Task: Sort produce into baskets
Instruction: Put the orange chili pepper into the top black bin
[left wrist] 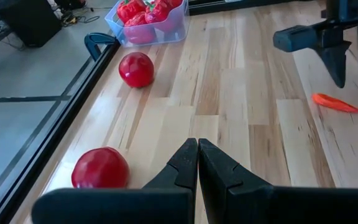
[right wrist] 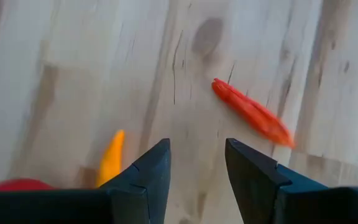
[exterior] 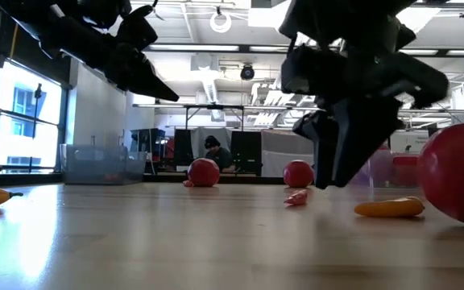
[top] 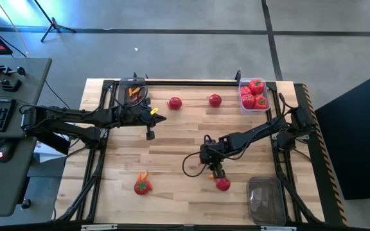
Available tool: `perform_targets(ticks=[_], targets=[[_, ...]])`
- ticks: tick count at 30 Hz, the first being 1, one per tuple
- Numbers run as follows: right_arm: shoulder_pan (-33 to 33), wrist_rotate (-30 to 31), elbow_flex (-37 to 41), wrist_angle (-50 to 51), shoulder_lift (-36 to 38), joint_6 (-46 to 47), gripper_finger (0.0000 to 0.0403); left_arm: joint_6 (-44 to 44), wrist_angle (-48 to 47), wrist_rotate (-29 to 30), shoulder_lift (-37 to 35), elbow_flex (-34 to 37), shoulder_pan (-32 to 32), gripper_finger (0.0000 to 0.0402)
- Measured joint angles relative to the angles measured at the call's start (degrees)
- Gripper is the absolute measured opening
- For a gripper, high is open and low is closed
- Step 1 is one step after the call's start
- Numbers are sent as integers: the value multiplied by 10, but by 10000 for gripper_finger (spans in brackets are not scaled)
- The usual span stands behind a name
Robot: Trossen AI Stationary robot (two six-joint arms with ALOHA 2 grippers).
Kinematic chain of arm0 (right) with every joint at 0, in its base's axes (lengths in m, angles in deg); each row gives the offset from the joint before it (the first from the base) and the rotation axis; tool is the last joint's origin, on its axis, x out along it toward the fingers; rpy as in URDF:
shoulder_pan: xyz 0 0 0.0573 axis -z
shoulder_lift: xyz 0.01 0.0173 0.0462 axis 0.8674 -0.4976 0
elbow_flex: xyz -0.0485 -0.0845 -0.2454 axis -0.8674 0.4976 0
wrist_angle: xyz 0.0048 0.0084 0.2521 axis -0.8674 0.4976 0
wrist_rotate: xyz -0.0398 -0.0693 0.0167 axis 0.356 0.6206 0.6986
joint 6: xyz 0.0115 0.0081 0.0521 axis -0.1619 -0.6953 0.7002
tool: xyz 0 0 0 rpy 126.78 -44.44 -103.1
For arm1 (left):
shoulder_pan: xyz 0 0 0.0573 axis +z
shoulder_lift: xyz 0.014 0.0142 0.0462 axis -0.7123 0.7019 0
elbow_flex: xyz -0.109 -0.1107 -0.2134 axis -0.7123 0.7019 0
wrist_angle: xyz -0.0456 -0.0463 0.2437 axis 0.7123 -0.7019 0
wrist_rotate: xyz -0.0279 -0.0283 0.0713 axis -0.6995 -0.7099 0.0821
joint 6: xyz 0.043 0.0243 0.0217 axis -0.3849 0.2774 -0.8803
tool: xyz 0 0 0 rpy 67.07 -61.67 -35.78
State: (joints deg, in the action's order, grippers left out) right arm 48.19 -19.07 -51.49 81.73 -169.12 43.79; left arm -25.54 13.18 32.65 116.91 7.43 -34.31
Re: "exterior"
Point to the small red strawberry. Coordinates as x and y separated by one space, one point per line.
296 197

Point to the person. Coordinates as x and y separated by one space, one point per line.
218 155

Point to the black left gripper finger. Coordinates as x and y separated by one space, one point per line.
143 78

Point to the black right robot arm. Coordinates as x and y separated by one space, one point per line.
336 20

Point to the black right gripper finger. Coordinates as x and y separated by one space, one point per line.
322 153
361 137

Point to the black ceiling spotlight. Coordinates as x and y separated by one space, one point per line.
247 72

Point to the small red chili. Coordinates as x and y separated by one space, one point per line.
187 183

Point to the white sheet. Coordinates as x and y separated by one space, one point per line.
284 147

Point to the red tomato with green calyx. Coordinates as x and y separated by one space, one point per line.
204 172

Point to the black light stand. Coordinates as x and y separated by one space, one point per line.
38 121

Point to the black metal frame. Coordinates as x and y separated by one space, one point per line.
191 106

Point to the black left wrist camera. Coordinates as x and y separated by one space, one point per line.
137 28

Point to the clear bluish plastic bin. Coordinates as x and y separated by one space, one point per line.
103 161

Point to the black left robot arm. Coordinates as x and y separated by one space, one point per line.
87 10

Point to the dark equipment cart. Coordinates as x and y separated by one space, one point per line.
151 141

